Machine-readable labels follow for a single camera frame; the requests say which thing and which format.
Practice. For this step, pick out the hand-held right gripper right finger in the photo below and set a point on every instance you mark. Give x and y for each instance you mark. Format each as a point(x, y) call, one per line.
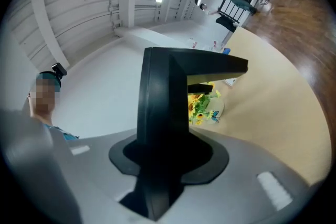
point(199, 88)

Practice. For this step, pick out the black head camera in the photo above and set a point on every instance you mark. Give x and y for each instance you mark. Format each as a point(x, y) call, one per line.
point(60, 70)

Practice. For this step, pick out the rectangular wooden table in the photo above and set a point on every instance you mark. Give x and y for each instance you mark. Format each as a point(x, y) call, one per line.
point(262, 118)

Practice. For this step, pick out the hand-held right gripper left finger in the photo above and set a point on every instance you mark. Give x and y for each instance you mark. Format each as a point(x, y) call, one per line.
point(162, 112)

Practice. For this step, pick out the person's head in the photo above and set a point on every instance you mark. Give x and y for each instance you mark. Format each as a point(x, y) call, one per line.
point(42, 102)

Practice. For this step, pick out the blue cloth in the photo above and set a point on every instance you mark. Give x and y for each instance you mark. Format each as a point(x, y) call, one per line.
point(227, 51)

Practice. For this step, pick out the person's teal shirt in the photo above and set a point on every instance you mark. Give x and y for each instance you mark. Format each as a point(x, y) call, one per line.
point(61, 133)

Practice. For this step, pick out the black pendant lamp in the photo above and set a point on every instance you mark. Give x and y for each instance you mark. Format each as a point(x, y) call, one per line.
point(199, 0)

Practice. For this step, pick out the white paper card stand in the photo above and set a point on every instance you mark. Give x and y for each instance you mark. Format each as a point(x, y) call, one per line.
point(230, 81)

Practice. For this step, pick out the sunflower bouquet in vase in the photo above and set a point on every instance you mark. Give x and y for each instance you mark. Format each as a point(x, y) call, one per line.
point(199, 110)

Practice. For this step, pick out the water jug red label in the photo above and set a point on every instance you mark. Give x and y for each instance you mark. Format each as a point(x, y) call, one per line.
point(216, 45)
point(193, 44)

